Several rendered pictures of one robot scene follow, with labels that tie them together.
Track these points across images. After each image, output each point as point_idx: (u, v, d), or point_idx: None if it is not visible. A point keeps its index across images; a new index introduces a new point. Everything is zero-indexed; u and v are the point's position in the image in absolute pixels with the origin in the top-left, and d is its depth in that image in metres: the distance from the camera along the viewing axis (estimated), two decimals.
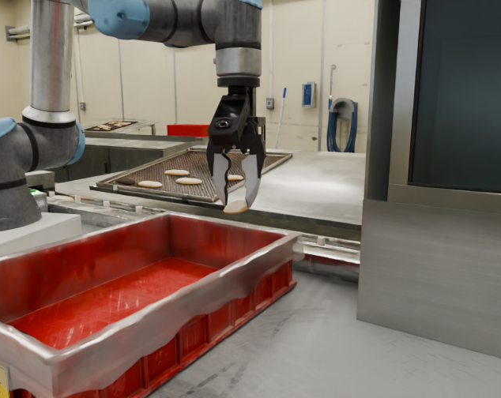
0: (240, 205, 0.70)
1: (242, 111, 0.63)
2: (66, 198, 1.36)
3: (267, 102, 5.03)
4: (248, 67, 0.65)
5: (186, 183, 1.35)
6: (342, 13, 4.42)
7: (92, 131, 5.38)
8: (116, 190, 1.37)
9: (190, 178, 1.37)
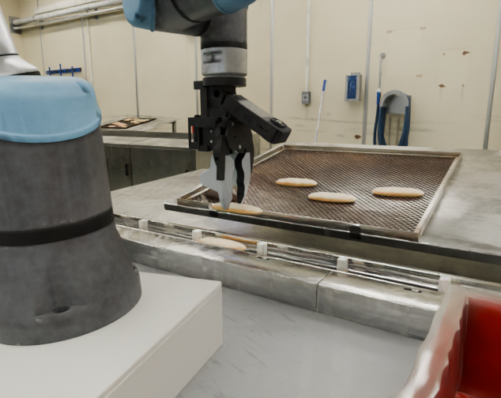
0: None
1: (265, 111, 0.67)
2: (236, 246, 0.71)
3: (303, 96, 4.51)
4: (247, 69, 0.68)
5: (331, 201, 0.83)
6: None
7: (106, 129, 4.86)
8: (214, 212, 0.86)
9: (333, 193, 0.85)
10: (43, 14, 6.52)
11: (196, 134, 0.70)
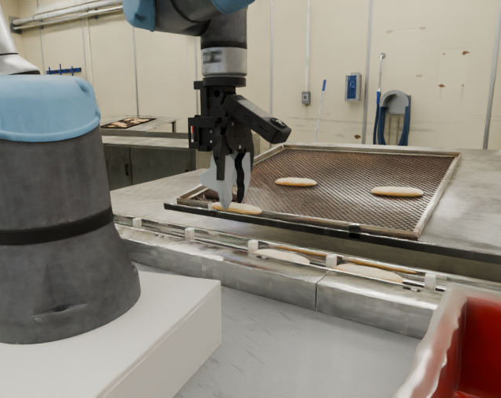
0: None
1: (265, 111, 0.67)
2: (393, 278, 0.57)
3: (303, 96, 4.51)
4: (247, 69, 0.68)
5: (232, 211, 0.69)
6: None
7: (106, 129, 4.86)
8: (213, 212, 0.86)
9: (239, 204, 0.71)
10: (43, 14, 6.52)
11: (196, 134, 0.70)
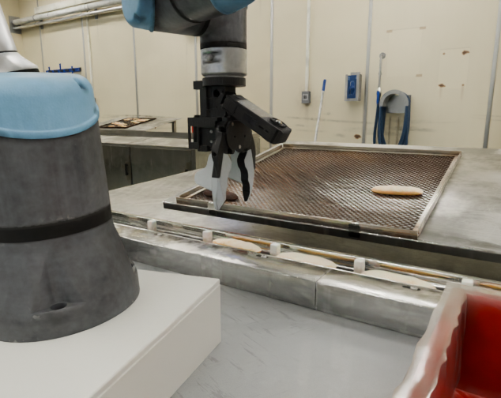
0: None
1: (265, 111, 0.67)
2: None
3: (303, 96, 4.51)
4: (246, 69, 0.68)
5: None
6: None
7: (106, 129, 4.86)
8: (213, 210, 0.85)
9: (308, 256, 0.65)
10: (43, 14, 6.52)
11: (196, 134, 0.70)
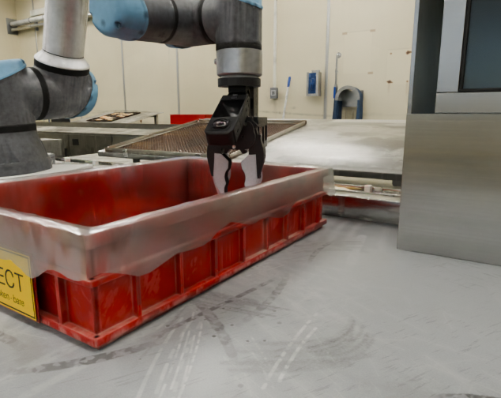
0: None
1: (241, 111, 0.63)
2: (344, 189, 0.85)
3: (271, 91, 4.98)
4: (247, 67, 0.65)
5: None
6: (348, 1, 4.37)
7: (94, 122, 5.33)
8: (126, 154, 1.33)
9: None
10: (38, 16, 6.99)
11: None
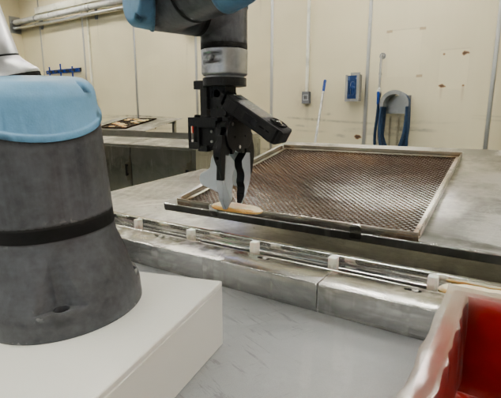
0: None
1: (265, 111, 0.67)
2: None
3: (303, 96, 4.51)
4: (247, 69, 0.68)
5: None
6: None
7: (106, 129, 4.86)
8: (214, 212, 0.86)
9: None
10: (43, 14, 6.52)
11: (196, 134, 0.70)
